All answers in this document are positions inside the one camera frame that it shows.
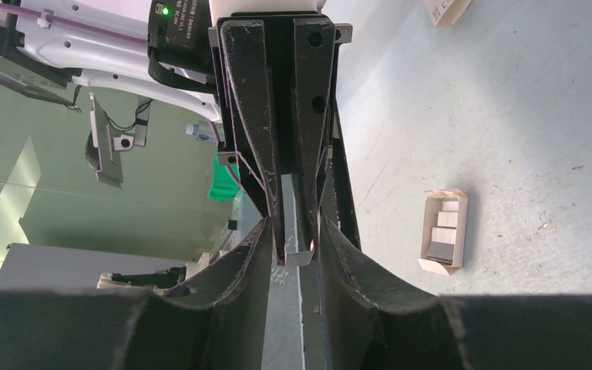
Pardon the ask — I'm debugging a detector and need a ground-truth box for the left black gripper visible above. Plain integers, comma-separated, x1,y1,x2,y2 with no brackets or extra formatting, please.
209,12,360,266

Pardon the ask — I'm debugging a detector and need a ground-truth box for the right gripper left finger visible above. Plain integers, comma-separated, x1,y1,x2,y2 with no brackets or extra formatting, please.
0,217,273,369

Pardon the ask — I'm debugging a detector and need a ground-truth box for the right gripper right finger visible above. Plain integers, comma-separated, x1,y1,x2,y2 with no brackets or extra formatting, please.
319,222,592,369

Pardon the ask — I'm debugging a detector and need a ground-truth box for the staple tray box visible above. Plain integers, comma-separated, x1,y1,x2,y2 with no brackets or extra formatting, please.
419,189,469,276

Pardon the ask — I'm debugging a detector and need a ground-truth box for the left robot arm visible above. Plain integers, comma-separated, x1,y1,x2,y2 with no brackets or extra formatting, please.
0,1,352,266

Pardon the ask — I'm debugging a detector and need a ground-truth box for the green plastic bin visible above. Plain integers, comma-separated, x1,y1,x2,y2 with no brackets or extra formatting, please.
207,156,240,202

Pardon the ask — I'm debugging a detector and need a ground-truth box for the white staple box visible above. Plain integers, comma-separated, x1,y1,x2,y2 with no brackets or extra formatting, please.
422,0,473,28

